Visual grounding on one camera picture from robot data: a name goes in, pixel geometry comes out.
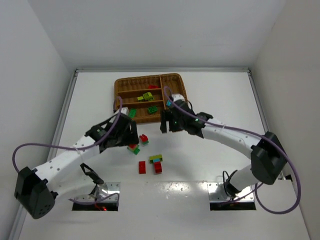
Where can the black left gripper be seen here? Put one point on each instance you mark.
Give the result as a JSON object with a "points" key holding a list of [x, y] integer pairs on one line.
{"points": [[130, 132]]}

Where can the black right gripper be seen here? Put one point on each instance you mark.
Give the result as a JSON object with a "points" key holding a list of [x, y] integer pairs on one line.
{"points": [[171, 119]]}

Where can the teal long lego brick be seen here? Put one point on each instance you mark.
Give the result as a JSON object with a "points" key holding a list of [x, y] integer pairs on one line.
{"points": [[169, 104]]}

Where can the red long lego brick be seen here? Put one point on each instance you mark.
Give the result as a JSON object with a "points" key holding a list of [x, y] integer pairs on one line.
{"points": [[143, 139]]}

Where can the dark green long lego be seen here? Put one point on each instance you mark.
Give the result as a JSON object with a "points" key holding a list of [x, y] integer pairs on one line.
{"points": [[132, 113]]}

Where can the dark green square lego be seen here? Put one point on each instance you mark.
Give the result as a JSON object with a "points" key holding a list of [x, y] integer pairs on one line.
{"points": [[152, 110]]}

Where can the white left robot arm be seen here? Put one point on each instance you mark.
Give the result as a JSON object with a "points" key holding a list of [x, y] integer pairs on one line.
{"points": [[37, 189]]}

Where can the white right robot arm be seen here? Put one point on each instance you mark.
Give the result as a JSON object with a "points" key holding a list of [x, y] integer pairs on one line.
{"points": [[265, 152]]}

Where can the red green stacked legos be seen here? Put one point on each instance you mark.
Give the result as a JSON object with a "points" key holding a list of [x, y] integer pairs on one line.
{"points": [[134, 148]]}

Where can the red curved lego brick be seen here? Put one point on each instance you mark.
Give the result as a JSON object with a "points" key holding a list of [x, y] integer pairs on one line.
{"points": [[142, 167]]}

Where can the brown wicker divided basket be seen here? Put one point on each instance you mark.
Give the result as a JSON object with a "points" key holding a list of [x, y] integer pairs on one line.
{"points": [[130, 88]]}

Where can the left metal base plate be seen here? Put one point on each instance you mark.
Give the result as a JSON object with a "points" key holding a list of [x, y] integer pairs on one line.
{"points": [[109, 192]]}

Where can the metal base plate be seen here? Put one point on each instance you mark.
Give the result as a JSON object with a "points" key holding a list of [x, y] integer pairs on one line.
{"points": [[218, 194], [109, 192]]}

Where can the aluminium frame rail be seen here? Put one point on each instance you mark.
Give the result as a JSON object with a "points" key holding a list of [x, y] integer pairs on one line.
{"points": [[162, 69]]}

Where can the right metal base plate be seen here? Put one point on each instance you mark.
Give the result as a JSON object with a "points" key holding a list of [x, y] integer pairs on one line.
{"points": [[218, 194]]}

